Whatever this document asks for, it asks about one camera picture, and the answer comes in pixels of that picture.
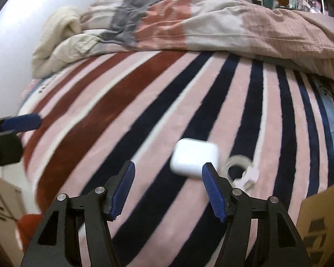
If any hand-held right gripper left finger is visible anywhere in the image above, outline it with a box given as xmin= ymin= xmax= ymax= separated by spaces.
xmin=20 ymin=160 xmax=136 ymax=267

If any striped plush blanket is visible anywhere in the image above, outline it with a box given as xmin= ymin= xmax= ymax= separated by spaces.
xmin=17 ymin=49 xmax=334 ymax=267

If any cream fleece blanket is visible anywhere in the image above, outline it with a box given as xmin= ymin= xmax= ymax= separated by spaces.
xmin=32 ymin=7 xmax=82 ymax=78

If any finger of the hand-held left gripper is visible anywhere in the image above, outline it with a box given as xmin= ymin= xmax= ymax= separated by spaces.
xmin=0 ymin=113 xmax=42 ymax=135
xmin=0 ymin=131 xmax=23 ymax=169

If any beige duvet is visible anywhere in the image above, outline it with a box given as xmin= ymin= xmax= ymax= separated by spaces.
xmin=33 ymin=32 xmax=134 ymax=77

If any patchwork quilt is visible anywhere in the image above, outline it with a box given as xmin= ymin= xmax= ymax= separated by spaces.
xmin=81 ymin=0 xmax=334 ymax=85

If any small white power adapter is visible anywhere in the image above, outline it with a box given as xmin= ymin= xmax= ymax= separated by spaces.
xmin=170 ymin=138 xmax=220 ymax=179

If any cardboard box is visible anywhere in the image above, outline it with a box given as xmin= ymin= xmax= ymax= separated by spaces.
xmin=296 ymin=180 xmax=334 ymax=267

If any beige cabinet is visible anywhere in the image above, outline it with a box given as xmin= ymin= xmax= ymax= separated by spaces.
xmin=0 ymin=172 xmax=27 ymax=267

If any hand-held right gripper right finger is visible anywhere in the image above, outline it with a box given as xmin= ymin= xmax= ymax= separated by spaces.
xmin=202 ymin=162 xmax=312 ymax=267

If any clear tape roll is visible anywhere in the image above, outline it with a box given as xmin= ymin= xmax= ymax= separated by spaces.
xmin=225 ymin=156 xmax=260 ymax=190

